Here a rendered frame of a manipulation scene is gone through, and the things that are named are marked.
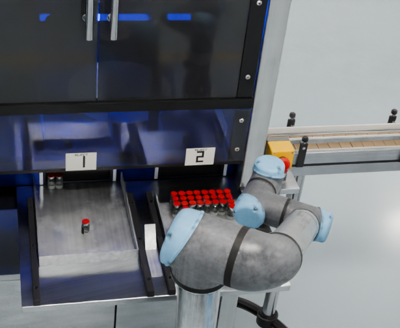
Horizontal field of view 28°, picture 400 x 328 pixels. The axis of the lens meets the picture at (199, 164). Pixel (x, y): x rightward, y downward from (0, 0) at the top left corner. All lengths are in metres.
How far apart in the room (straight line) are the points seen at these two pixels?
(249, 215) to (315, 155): 0.80
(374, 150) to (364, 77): 2.37
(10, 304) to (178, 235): 1.25
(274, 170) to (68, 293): 0.61
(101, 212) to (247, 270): 0.95
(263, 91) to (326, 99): 2.46
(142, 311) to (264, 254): 1.32
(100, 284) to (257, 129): 0.63
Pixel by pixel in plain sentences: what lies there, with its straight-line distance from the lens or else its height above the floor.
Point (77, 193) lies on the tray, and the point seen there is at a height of 0.88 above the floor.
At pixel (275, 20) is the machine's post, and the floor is 1.45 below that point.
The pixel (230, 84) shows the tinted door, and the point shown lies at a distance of 2.24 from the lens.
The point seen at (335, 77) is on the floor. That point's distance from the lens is 4.95.
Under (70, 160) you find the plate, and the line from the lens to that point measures 2.29.
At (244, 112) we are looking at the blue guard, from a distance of 2.29.
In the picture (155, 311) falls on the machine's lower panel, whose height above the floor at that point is 0.39.
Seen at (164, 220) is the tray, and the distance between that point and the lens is 2.33.
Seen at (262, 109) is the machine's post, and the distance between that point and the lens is 2.30.
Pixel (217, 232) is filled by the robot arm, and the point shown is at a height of 1.43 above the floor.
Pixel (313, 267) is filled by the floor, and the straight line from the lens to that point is 3.58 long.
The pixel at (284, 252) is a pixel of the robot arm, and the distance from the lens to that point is 1.50.
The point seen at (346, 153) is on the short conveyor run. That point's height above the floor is 0.93.
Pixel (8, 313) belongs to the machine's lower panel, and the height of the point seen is 0.43.
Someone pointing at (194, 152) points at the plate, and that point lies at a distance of 2.33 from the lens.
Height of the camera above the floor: 2.40
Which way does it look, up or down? 36 degrees down
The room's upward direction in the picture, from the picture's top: 7 degrees clockwise
